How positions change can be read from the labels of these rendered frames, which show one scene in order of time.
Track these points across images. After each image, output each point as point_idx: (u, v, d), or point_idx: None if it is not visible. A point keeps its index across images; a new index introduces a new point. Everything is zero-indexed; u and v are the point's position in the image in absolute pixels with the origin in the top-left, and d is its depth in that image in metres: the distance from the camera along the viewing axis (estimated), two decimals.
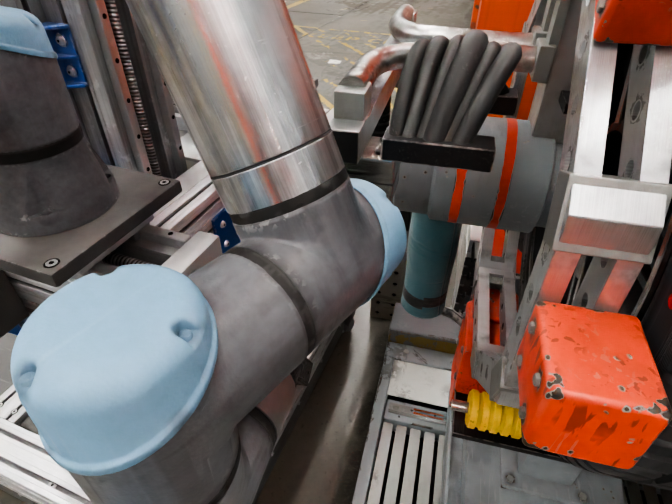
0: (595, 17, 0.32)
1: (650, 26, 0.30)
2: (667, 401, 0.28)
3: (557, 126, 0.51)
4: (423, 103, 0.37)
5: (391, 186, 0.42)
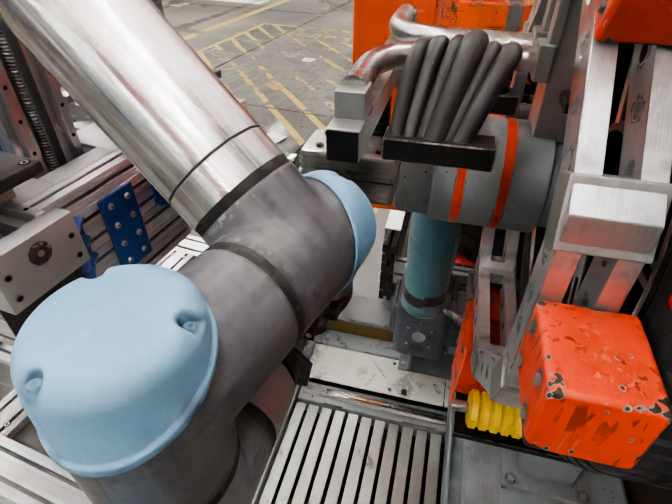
0: (596, 17, 0.32)
1: (651, 25, 0.30)
2: (668, 401, 0.28)
3: (557, 126, 0.51)
4: (424, 103, 0.37)
5: (391, 185, 0.42)
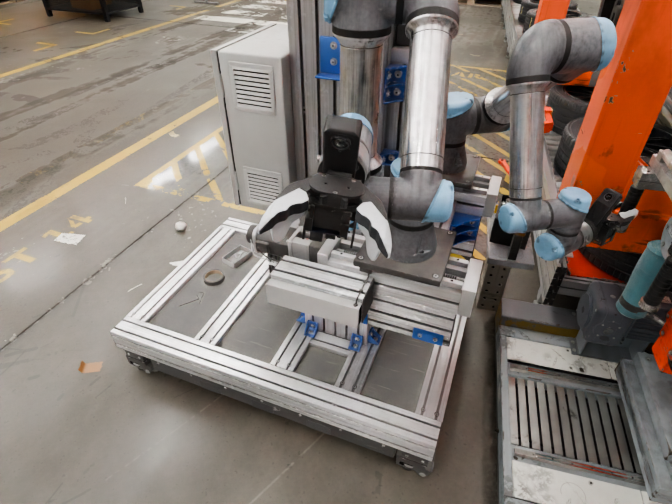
0: None
1: None
2: None
3: None
4: None
5: None
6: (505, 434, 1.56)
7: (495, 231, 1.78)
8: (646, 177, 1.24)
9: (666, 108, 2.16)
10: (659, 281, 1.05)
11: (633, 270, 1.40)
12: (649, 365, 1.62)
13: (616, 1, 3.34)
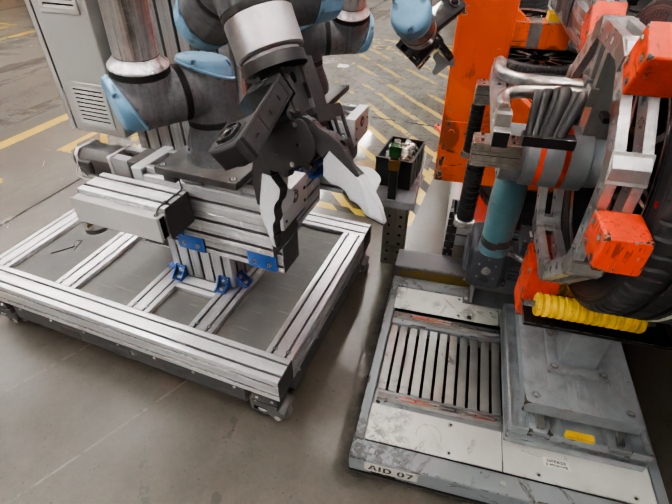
0: (623, 84, 0.75)
1: (646, 89, 0.73)
2: (653, 240, 0.71)
3: (597, 129, 0.94)
4: (542, 120, 0.80)
5: (519, 159, 0.85)
6: (371, 378, 1.47)
7: (378, 171, 1.69)
8: (481, 89, 1.11)
9: None
10: (464, 190, 0.93)
11: (488, 203, 1.28)
12: None
13: None
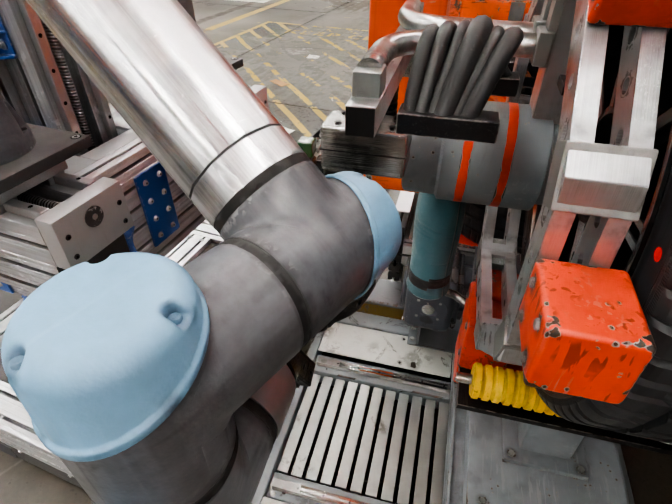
0: (589, 2, 0.36)
1: (637, 8, 0.34)
2: (652, 338, 0.32)
3: (556, 108, 0.55)
4: (434, 82, 0.41)
5: (403, 159, 0.46)
6: (269, 457, 1.08)
7: None
8: None
9: None
10: None
11: None
12: None
13: None
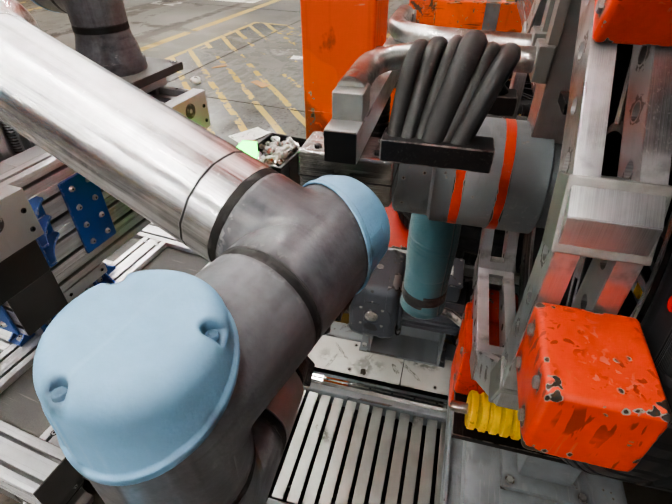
0: (595, 18, 0.32)
1: (650, 26, 0.30)
2: (667, 404, 0.28)
3: (556, 127, 0.51)
4: (422, 104, 0.37)
5: (389, 186, 0.42)
6: None
7: None
8: None
9: None
10: None
11: None
12: None
13: None
